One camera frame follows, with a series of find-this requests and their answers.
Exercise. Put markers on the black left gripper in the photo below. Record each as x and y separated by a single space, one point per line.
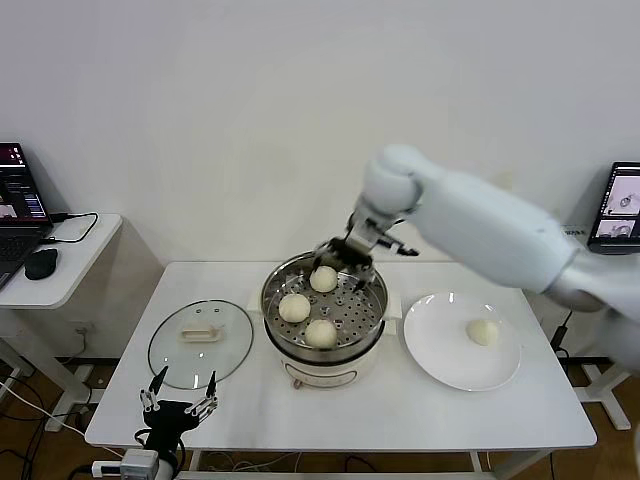
170 417

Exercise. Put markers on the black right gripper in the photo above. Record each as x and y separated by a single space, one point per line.
355 245

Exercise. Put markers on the white steamed baozi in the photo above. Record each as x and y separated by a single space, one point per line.
323 280
294 307
320 334
482 332

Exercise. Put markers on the round glass pot lid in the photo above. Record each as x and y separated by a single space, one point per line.
225 350

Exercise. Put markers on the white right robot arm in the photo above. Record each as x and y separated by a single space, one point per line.
480 215

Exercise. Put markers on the stainless steel steamer basket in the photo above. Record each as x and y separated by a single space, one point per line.
350 325

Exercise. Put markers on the cream electric cooker base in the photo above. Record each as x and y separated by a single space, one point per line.
325 372

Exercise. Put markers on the white round plate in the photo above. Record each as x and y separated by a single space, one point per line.
435 350

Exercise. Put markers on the white side table with mouse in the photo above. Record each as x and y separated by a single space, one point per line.
85 260

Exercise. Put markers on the black computer mouse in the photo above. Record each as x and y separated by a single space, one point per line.
41 264

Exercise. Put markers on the black laptop with dark screen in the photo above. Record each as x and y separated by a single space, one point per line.
20 200

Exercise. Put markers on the white side table with label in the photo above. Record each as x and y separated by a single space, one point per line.
600 387

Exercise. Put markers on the grey laptop with light screen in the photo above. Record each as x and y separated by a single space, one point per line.
622 200

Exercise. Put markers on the white main table frame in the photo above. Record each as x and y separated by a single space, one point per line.
196 460

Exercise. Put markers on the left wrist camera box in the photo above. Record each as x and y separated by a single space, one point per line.
137 461

